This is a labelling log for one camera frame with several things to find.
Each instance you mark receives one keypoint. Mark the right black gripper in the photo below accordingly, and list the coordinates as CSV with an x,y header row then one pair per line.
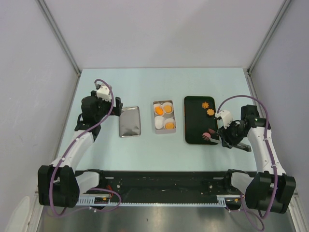
x,y
224,134

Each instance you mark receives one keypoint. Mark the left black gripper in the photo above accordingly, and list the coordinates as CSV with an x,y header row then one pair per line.
x,y
116,110

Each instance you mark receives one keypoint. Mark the metal tongs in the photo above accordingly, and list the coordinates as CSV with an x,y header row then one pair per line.
x,y
240,146

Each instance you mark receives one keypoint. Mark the silver tin lid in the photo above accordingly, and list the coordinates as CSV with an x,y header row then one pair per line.
x,y
129,122

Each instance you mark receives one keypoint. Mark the pink round cookie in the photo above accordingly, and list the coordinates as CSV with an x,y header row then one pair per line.
x,y
206,136

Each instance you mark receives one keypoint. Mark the brown flower cookie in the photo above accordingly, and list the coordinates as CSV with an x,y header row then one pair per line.
x,y
210,112

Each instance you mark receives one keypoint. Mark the orange pineapple cookie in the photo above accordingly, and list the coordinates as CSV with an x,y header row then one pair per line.
x,y
159,110

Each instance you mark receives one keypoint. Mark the round orange cookie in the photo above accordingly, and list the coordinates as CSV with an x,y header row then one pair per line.
x,y
168,109
169,126

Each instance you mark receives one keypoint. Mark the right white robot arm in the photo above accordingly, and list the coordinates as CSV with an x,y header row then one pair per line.
x,y
271,189

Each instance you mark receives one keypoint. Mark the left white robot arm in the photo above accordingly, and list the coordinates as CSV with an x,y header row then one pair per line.
x,y
57,183

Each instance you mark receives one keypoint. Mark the black tray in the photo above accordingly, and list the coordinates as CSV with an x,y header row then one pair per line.
x,y
196,120

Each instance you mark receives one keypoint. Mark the brown star cookie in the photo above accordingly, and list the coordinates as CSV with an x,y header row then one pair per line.
x,y
205,105

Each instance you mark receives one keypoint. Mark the white paper cup back-left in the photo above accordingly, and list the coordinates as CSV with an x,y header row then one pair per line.
x,y
156,105

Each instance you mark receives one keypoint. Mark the white paper cup front-left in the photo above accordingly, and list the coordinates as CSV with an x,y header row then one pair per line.
x,y
159,122

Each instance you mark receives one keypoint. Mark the white paper cup back-right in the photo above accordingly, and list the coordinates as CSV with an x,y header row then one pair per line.
x,y
167,103

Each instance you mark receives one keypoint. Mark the lavender cookie tin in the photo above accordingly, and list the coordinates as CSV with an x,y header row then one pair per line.
x,y
164,131

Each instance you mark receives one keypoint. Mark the white paper cup front-right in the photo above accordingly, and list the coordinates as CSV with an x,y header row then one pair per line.
x,y
169,120

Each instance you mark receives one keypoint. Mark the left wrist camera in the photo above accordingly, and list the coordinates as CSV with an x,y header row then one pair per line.
x,y
103,92

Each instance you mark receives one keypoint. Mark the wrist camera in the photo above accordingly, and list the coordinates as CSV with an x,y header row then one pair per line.
x,y
225,117
103,92

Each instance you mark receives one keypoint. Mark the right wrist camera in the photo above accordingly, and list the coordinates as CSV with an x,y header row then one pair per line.
x,y
225,117

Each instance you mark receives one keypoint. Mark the white cable duct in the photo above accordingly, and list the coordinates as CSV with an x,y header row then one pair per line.
x,y
220,201

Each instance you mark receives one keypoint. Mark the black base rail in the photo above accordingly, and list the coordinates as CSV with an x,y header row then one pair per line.
x,y
162,187

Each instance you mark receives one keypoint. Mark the left aluminium frame post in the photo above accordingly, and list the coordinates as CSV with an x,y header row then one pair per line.
x,y
58,34

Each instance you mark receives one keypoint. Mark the aluminium frame post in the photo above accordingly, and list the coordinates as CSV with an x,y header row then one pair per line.
x,y
269,34
58,34

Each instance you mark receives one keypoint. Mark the right aluminium frame post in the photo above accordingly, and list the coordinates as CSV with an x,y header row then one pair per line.
x,y
269,34

